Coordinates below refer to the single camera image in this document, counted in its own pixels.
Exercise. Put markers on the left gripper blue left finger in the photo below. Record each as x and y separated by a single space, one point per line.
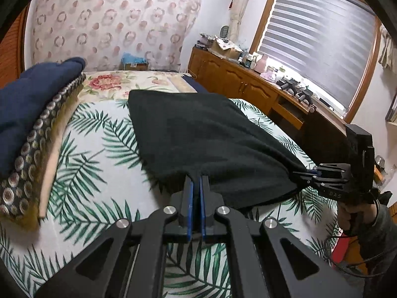
185 217

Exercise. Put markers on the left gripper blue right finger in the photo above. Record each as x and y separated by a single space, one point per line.
209 202

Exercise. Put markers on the black t-shirt white lettering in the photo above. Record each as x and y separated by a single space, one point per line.
196 135

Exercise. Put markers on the right forearm dark sleeve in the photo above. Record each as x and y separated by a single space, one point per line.
378 247

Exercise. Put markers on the right hand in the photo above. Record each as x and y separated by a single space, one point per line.
352 219

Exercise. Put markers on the wooden sideboard cabinet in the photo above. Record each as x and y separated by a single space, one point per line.
224 77

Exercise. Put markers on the red box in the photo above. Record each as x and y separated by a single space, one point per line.
340 250

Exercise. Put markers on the palm leaf print bedsheet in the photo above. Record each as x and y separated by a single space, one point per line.
100 179

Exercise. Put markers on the pink bottle on cabinet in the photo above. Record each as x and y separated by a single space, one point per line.
260 66

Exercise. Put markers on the striped window blind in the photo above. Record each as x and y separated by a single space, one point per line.
326 41

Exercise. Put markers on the open cardboard box on cabinet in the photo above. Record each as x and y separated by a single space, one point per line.
226 49

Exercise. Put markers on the floral quilt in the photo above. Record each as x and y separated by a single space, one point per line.
116 85

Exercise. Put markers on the cardboard box blue contents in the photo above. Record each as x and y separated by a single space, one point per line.
130 62

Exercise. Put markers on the circle patterned folded cloth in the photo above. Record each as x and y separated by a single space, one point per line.
25 191

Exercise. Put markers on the navy blue folded garment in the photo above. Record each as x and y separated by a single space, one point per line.
23 100

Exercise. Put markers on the circle patterned curtain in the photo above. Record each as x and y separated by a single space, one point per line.
102 32

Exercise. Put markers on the beige tied curtain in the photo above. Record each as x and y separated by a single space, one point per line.
236 14

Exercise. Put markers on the wooden louvered closet door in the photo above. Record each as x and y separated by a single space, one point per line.
12 50

